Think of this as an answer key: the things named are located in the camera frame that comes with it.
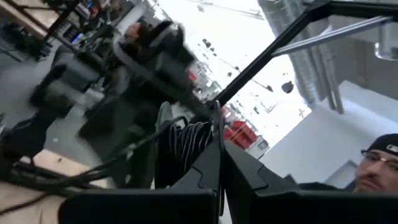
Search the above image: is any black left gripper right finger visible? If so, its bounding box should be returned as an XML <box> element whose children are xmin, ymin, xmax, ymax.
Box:
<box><xmin>221</xmin><ymin>139</ymin><xmax>398</xmax><ymax>224</ymax></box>

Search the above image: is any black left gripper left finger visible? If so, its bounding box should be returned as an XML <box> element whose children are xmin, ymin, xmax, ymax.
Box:
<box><xmin>58</xmin><ymin>140</ymin><xmax>222</xmax><ymax>224</ymax></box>

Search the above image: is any black cord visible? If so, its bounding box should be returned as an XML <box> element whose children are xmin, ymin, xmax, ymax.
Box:
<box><xmin>0</xmin><ymin>114</ymin><xmax>215</xmax><ymax>215</ymax></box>

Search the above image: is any black cord spool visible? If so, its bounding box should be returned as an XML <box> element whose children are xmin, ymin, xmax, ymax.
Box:
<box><xmin>154</xmin><ymin>99</ymin><xmax>225</xmax><ymax>215</ymax></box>

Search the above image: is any red plastic bin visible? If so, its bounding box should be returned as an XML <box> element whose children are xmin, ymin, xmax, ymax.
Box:
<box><xmin>223</xmin><ymin>120</ymin><xmax>259</xmax><ymax>150</ymax></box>

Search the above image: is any shiny silver pipe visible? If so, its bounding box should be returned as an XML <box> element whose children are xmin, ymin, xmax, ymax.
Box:
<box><xmin>374</xmin><ymin>21</ymin><xmax>398</xmax><ymax>62</ymax></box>

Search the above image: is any wooden station table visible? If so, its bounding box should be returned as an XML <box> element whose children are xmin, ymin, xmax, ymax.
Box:
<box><xmin>0</xmin><ymin>0</ymin><xmax>63</xmax><ymax>40</ymax></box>

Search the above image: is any black round ceiling camera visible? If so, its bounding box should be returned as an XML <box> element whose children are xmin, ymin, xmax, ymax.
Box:
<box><xmin>281</xmin><ymin>80</ymin><xmax>295</xmax><ymax>94</ymax></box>

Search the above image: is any silver ventilation duct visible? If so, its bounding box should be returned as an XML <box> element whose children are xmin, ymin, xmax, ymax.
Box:
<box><xmin>257</xmin><ymin>0</ymin><xmax>345</xmax><ymax>114</ymax></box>

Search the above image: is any black frame pole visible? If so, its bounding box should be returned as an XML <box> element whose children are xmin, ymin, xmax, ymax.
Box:
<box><xmin>206</xmin><ymin>0</ymin><xmax>398</xmax><ymax>108</ymax></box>

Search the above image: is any black background station frame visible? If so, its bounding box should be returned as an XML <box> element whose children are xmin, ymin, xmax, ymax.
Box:
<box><xmin>39</xmin><ymin>0</ymin><xmax>80</xmax><ymax>46</ymax></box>

